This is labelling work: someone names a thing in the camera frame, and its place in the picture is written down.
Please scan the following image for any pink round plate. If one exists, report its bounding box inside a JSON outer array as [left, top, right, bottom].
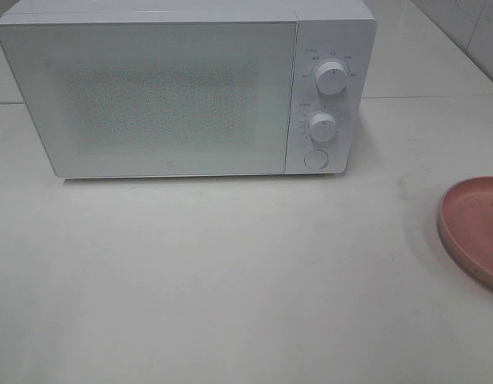
[[437, 176, 493, 290]]

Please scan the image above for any round white door button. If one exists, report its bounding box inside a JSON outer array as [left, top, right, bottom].
[[304, 150, 329, 170]]

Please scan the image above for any upper white power knob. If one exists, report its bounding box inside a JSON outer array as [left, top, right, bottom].
[[315, 58, 348, 96]]

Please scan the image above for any white microwave oven body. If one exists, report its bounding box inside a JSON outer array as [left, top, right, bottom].
[[0, 1, 377, 175]]

